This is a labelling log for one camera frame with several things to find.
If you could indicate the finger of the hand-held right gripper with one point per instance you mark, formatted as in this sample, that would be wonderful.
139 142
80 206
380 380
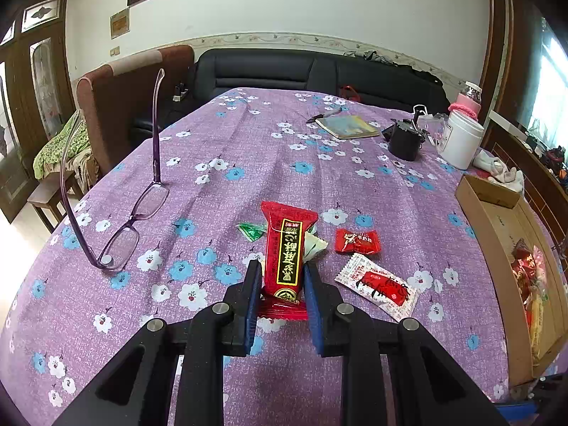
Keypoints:
514 408

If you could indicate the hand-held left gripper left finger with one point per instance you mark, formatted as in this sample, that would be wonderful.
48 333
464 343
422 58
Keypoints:
254 306

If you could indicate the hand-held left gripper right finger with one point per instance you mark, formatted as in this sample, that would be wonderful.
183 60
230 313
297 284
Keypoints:
313 315

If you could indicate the red bar packet black label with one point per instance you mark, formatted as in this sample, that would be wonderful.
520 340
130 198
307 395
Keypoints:
288 253

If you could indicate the white packet red print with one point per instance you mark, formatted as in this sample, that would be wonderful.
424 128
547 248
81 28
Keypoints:
379 286

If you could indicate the green candy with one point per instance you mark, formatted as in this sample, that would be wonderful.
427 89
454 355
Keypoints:
250 232

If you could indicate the small red candy packet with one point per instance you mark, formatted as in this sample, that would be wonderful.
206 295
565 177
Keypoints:
357 242

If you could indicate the shiny dark red snack packet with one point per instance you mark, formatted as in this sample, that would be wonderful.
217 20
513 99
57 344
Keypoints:
519 270

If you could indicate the shallow cardboard box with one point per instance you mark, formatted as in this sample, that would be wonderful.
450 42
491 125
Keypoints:
492 248

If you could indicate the purple floral tablecloth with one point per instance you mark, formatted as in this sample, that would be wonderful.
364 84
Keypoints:
266 164

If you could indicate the yellow green notebook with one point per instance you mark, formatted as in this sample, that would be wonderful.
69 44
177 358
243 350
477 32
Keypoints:
350 126

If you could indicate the black cylinder holder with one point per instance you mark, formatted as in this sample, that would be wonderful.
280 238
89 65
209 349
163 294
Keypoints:
404 142

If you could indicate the black pen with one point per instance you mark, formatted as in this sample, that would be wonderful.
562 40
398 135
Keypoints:
326 114

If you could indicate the black charger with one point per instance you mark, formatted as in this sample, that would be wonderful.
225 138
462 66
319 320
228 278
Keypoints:
179 93

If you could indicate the white plastic jar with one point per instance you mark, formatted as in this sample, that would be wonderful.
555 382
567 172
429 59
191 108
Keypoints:
461 140

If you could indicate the black binder clip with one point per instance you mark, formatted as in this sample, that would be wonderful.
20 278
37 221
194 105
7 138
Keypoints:
418 111

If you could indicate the wooden stool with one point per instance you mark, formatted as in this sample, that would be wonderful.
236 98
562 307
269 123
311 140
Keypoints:
49 195

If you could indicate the white crumpled cloth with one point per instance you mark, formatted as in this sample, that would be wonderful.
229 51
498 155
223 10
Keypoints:
501 171

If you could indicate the black leather sofa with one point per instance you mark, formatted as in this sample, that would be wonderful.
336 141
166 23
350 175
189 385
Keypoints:
310 75

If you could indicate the brown armchair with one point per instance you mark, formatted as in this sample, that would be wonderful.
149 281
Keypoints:
133 93

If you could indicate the green patterned cloth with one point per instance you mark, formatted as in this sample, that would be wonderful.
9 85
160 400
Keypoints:
62 146

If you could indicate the bottle with pink sleeve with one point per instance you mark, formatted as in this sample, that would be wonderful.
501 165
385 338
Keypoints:
468 102

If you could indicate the dark cloth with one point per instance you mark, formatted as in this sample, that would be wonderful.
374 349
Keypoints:
419 73

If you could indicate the wooden door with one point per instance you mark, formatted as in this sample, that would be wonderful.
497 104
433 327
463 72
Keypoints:
31 75

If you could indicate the frosted glass panel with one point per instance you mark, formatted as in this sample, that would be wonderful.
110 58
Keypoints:
546 80

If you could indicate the purple frame eyeglasses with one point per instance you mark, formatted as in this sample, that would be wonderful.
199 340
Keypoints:
151 199

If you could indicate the small wall plaque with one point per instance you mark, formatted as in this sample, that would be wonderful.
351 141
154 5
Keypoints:
120 23

